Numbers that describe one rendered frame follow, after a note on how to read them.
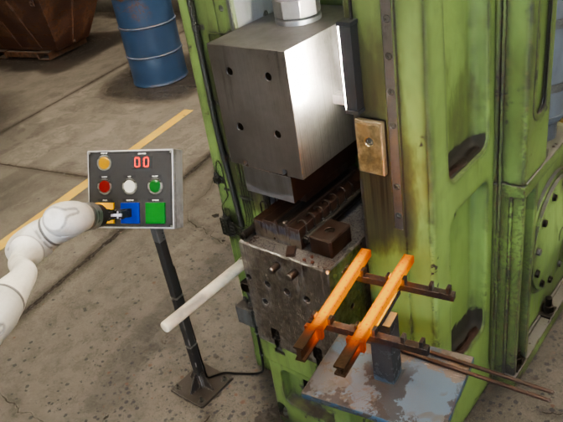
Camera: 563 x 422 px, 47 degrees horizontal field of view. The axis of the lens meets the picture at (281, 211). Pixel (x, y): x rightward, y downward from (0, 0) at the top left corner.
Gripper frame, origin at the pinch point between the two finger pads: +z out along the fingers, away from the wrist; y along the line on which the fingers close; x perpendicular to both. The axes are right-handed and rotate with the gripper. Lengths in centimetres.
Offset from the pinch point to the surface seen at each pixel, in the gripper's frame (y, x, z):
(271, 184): 56, 10, -6
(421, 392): 104, -46, -28
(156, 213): 10.6, -0.1, 3.2
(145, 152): 6.3, 21.1, 3.9
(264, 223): 50, -3, 4
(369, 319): 92, -24, -44
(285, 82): 67, 38, -29
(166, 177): 14.3, 12.5, 3.9
